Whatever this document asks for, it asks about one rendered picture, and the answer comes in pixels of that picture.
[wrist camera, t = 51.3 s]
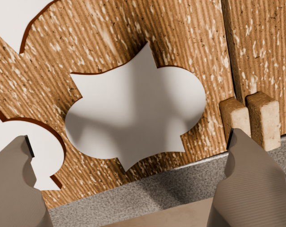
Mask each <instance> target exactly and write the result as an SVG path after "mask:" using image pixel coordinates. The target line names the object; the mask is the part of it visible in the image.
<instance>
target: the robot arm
mask: <svg viewBox="0 0 286 227"><path fill-rule="evenodd" d="M226 150H228V153H229V154H228V158H227V162H226V166H225V169H224V173H225V175H226V178H224V179H223V180H220V181H219V182H218V184H217V188H216V191H215V194H214V197H213V201H212V205H211V209H210V213H209V218H208V221H207V227H286V174H285V172H284V171H283V169H282V168H281V167H280V165H279V164H278V163H277V162H276V161H275V160H274V159H273V158H272V157H271V156H270V155H269V154H268V153H267V152H266V151H265V150H264V149H263V148H262V147H261V146H259V145H258V144H257V143H256V142H255V141H254V140H253V139H252V138H250V137H249V136H248V135H247V134H246V133H245V132H244V131H243V130H241V129H239V128H231V131H230V135H229V139H228V143H227V147H226ZM34 157H35V155H34V153H33V150H32V146H31V143H30V141H29V138H28V135H20V136H17V137H16V138H14V139H13V140H12V141H11V142H10V143H9V144H8V145H7V146H6V147H5V148H4V149H2V150H1V151H0V227H54V226H53V223H52V220H51V217H50V214H49V211H48V209H47V206H46V204H45V201H44V198H43V196H42V193H41V191H40V190H39V189H37V188H34V185H35V183H36V181H37V178H36V176H35V173H34V170H33V168H32V165H31V161H32V158H34Z"/></svg>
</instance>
